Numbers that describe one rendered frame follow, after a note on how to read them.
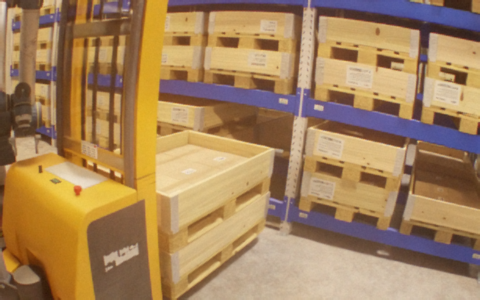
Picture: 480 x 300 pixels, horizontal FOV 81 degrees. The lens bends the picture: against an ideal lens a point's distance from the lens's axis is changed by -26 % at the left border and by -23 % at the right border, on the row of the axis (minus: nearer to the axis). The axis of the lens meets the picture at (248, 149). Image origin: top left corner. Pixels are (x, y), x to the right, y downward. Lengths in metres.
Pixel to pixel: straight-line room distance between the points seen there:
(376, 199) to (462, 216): 0.77
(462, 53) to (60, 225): 2.67
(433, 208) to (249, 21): 2.14
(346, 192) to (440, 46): 1.38
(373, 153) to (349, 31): 0.94
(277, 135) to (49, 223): 3.29
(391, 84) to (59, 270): 2.41
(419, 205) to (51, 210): 2.46
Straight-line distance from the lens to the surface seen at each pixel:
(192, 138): 3.07
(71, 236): 1.45
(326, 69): 2.76
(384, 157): 2.69
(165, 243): 1.89
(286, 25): 2.88
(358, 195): 2.82
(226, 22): 3.16
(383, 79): 2.66
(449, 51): 2.67
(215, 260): 2.45
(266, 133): 4.40
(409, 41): 2.66
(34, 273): 1.84
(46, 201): 1.61
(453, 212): 2.84
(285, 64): 2.86
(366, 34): 2.71
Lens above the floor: 1.49
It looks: 15 degrees down
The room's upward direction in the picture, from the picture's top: 5 degrees clockwise
